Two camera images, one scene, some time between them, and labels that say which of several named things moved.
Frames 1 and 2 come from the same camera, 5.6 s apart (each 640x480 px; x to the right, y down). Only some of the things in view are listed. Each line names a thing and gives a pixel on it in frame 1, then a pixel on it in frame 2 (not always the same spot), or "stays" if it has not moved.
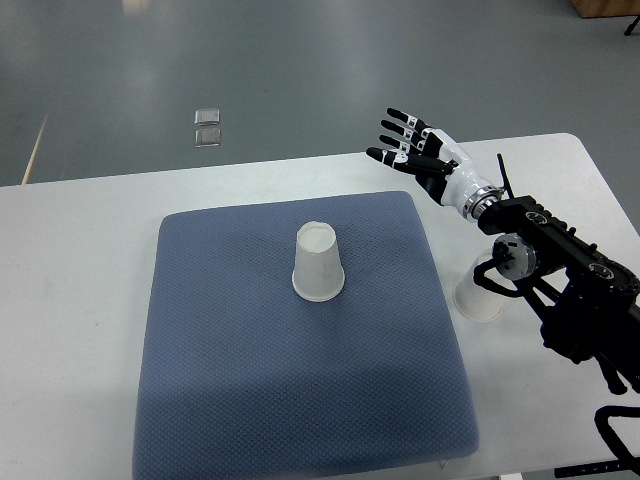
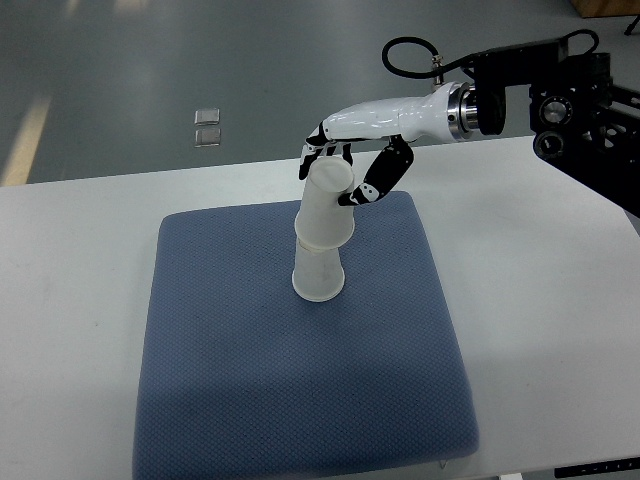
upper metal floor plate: [207, 116] stays
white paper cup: [474, 300] -> [321, 221]
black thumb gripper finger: [413, 163] -> [387, 169]
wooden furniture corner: [606, 8] stays
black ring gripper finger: [411, 121] -> [346, 153]
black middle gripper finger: [413, 136] -> [321, 139]
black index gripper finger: [403, 146] -> [307, 162]
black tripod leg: [632, 26] stays
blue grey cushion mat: [244, 377] stays
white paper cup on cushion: [318, 275] stays
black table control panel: [594, 468] stays
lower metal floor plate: [207, 137] stays
